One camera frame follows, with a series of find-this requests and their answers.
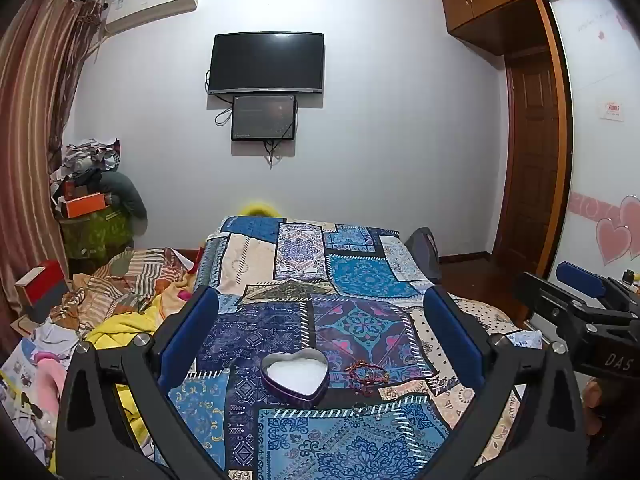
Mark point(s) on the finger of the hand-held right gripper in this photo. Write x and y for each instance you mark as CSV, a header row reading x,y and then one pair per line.
x,y
580,280
532,292

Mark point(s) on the purple heart-shaped tin box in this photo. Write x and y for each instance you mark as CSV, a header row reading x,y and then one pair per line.
x,y
295,372

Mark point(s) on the small black wall monitor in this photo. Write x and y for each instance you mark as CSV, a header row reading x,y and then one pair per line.
x,y
262,117

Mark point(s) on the pink cloth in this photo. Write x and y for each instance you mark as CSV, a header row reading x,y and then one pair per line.
x,y
50,375

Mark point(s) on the yellow fluffy object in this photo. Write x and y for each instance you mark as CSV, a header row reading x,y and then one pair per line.
x,y
257,210

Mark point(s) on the red and white sticker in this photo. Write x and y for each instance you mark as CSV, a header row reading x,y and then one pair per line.
x,y
614,110

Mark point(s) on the striped beige quilt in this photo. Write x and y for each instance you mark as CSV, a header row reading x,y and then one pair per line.
x,y
135,272

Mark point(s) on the yellow fleece blanket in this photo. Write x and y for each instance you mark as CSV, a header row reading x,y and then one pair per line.
x,y
125,327

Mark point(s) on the white heart-patterned wardrobe door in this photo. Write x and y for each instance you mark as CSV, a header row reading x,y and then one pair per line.
x,y
595,160

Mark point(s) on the blue patchwork blanket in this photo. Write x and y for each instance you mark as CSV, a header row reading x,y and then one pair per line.
x,y
350,270

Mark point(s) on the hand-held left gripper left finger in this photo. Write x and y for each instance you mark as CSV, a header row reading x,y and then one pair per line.
x,y
192,332

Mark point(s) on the black wall television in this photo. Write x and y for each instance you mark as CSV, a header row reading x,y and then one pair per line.
x,y
265,62

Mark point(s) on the striped brown curtain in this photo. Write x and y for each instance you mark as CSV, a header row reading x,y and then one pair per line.
x,y
30,135

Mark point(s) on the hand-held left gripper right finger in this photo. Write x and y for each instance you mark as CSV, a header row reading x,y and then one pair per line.
x,y
452,332

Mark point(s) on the pile of clothes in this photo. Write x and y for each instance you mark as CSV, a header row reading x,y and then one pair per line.
x,y
90,157

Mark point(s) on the red and grey box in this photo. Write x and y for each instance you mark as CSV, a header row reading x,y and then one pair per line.
x,y
47,282

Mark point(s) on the wooden overhead cabinet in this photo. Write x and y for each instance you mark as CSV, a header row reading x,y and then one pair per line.
x,y
480,10

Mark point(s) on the orange box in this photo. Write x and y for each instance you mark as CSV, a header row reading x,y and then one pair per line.
x,y
82,206

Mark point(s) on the brown wooden door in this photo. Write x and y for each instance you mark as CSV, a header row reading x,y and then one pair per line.
x,y
530,160

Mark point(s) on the white air conditioner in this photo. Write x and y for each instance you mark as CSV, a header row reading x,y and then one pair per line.
x,y
150,7

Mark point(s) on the cartoon printed sheet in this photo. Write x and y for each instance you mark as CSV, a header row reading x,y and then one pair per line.
x,y
30,345

